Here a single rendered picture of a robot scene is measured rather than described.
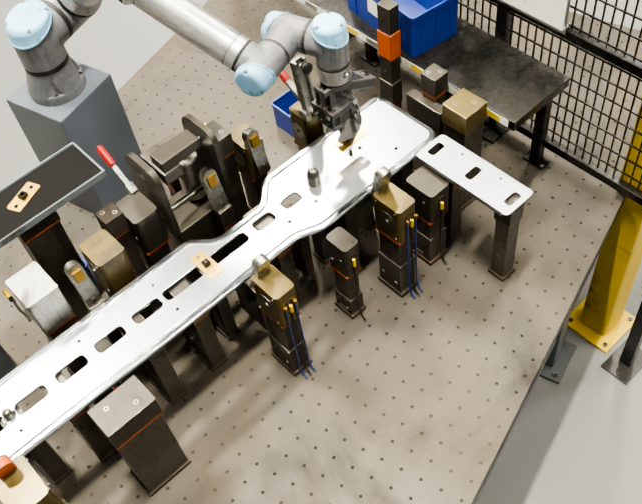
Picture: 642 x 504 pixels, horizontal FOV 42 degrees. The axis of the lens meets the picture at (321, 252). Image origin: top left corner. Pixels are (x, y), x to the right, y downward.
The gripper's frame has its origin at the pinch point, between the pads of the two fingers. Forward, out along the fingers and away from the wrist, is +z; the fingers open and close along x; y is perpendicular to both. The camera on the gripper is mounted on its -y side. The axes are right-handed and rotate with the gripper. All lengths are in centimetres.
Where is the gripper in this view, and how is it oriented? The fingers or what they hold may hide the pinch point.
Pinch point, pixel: (349, 134)
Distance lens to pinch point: 205.6
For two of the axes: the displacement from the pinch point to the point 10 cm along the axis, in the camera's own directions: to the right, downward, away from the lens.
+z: 1.0, 5.9, 8.0
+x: 6.8, 5.5, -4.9
